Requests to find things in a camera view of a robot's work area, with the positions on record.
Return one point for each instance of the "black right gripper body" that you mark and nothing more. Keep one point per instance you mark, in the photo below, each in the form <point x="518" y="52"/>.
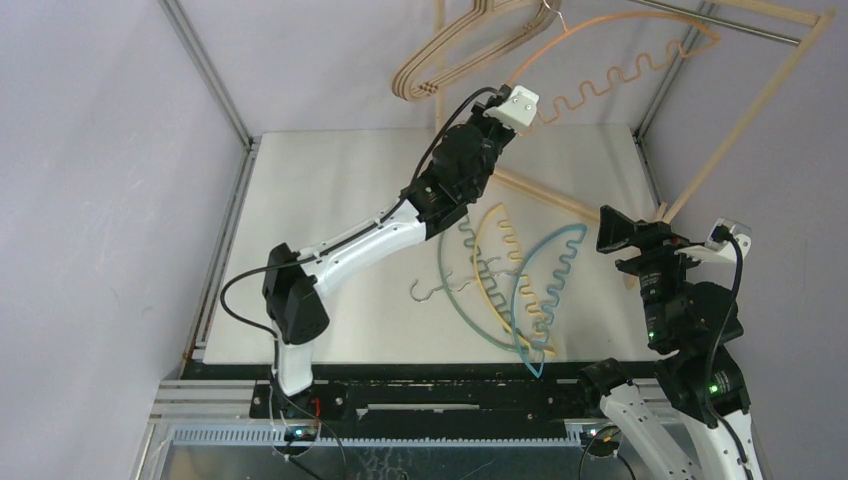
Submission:
<point x="651" y="244"/>

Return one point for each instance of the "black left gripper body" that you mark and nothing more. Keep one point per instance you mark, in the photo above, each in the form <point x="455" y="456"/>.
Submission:
<point x="493" y="137"/>

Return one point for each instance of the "orange plastic hanger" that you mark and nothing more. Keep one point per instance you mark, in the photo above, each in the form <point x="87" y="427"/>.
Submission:
<point x="675" y="49"/>

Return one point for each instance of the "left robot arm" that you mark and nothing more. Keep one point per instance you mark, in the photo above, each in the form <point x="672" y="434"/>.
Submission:
<point x="298" y="283"/>

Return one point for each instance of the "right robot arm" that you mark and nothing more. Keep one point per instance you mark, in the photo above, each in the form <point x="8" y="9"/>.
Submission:
<point x="708" y="392"/>

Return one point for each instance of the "blue plastic hanger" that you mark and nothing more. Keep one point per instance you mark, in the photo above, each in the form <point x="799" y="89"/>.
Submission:
<point x="534" y="360"/>

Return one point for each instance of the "yellow plastic hanger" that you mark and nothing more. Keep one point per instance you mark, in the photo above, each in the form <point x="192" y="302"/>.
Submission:
<point x="496" y="228"/>

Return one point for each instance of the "green plastic hanger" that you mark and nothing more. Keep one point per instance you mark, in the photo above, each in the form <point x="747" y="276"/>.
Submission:
<point x="457" y="311"/>

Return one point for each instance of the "right circuit board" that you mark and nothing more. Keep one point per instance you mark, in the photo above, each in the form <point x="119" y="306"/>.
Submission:
<point x="600" y="435"/>

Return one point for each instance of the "circuit board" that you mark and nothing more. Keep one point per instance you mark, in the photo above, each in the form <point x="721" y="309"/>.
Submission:
<point x="300" y="434"/>
<point x="600" y="435"/>

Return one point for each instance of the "left circuit board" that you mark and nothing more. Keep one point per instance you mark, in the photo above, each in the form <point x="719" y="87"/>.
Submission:
<point x="300" y="434"/>

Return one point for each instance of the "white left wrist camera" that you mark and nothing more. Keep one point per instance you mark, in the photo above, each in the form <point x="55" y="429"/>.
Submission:
<point x="515" y="107"/>

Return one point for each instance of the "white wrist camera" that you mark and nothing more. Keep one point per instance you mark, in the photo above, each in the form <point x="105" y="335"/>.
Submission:
<point x="728" y="243"/>
<point x="515" y="107"/>

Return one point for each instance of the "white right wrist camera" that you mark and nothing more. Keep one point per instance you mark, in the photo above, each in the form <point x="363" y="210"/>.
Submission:
<point x="728" y="243"/>

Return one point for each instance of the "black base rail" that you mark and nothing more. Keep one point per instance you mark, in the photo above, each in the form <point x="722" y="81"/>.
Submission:
<point x="491" y="401"/>

